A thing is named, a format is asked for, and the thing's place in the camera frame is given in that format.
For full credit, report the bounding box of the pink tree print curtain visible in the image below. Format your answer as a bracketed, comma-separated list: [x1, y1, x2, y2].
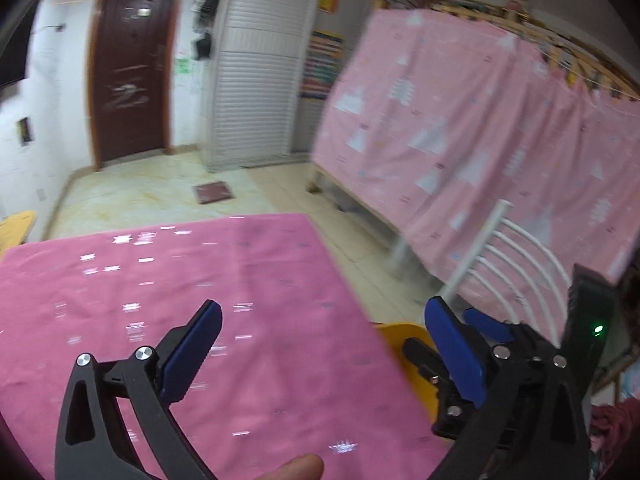
[312, 7, 640, 311]

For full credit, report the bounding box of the dark red clothing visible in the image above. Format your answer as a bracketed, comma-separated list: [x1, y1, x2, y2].
[589, 400, 640, 480]

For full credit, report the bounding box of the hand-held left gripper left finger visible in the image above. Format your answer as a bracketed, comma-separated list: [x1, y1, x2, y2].
[55, 300, 223, 480]

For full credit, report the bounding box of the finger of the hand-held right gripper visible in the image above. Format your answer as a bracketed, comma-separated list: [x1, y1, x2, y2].
[462, 308, 551, 361]
[403, 337, 481, 438]

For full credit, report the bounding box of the person's left hand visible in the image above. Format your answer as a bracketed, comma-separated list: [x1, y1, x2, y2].
[249, 454, 325, 480]

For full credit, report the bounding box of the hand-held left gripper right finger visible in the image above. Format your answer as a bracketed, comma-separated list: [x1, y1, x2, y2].
[424, 296, 591, 480]

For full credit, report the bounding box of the colourful grid poster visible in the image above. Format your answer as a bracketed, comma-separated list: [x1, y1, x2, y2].
[300, 30, 346, 101]

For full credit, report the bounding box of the brown door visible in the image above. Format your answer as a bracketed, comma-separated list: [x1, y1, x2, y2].
[87, 0, 193, 171]

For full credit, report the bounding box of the pink star tablecloth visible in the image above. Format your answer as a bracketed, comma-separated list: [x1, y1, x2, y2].
[0, 212, 451, 480]

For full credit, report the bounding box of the white slatted wardrobe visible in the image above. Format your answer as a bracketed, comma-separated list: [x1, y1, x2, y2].
[200, 0, 381, 171]

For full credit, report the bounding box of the black wall television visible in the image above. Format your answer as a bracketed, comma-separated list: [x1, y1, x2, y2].
[0, 0, 40, 92]

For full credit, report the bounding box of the wooden bed frame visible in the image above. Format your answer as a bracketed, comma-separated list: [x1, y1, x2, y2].
[307, 0, 640, 281]

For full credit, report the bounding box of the yellow chair grey frame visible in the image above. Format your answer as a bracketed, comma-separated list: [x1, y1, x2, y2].
[0, 210, 38, 258]

